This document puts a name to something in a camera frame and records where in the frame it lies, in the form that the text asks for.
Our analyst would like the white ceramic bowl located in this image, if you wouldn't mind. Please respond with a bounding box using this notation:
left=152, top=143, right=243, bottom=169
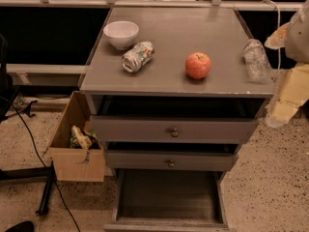
left=103, top=21, right=139, bottom=50

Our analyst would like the black shoe tip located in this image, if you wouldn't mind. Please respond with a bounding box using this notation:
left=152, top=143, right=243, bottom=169
left=5, top=220, right=34, bottom=232

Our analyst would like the black floor cable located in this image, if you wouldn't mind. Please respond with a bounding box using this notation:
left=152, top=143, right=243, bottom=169
left=0, top=95, right=82, bottom=232

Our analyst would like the crushed aluminium can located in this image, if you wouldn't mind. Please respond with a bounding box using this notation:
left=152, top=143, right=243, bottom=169
left=122, top=41, right=155, bottom=73

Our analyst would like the grey top drawer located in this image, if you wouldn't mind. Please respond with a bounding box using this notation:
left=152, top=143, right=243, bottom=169
left=91, top=116, right=258, bottom=144

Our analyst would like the white hanging cable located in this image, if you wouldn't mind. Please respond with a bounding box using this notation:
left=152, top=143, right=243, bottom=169
left=261, top=0, right=282, bottom=82

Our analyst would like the grey middle drawer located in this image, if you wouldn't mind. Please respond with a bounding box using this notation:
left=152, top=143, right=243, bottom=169
left=104, top=150, right=239, bottom=171

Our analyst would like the grey drawer cabinet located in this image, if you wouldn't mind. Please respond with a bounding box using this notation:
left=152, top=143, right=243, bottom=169
left=78, top=6, right=280, bottom=232

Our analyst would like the crumpled snack bag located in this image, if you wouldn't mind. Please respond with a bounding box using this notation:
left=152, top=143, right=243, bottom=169
left=70, top=126, right=99, bottom=150

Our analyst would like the grey open bottom drawer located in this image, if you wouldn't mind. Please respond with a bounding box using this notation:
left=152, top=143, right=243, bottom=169
left=104, top=169, right=237, bottom=232

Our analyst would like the red apple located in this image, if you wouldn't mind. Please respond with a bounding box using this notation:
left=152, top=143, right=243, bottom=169
left=185, top=52, right=211, bottom=80

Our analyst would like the black stand base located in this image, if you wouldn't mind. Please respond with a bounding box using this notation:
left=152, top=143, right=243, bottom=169
left=0, top=164, right=56, bottom=217

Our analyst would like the cardboard box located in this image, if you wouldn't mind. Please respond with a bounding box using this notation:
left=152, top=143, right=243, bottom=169
left=48, top=92, right=105, bottom=182

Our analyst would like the clear plastic water bottle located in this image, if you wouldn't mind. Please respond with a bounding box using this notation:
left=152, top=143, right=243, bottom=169
left=243, top=39, right=271, bottom=81

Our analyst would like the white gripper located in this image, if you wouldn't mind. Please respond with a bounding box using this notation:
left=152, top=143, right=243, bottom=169
left=264, top=0, right=309, bottom=128

